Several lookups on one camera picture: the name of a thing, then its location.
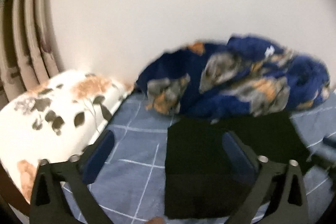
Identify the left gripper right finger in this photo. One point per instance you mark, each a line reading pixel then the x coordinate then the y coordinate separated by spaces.
pixel 242 158

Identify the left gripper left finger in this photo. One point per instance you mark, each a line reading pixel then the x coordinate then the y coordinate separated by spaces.
pixel 95 156

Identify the black pants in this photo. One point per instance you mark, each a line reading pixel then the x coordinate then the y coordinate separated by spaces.
pixel 200 182

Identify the person left hand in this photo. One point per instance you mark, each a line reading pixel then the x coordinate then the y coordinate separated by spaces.
pixel 156 220

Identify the blue grid bedsheet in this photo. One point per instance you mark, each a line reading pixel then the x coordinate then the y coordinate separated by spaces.
pixel 130 186

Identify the white floral pillow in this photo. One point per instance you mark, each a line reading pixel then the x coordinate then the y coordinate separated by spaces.
pixel 56 120

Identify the navy cat print blanket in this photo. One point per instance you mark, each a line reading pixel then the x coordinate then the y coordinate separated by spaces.
pixel 247 75

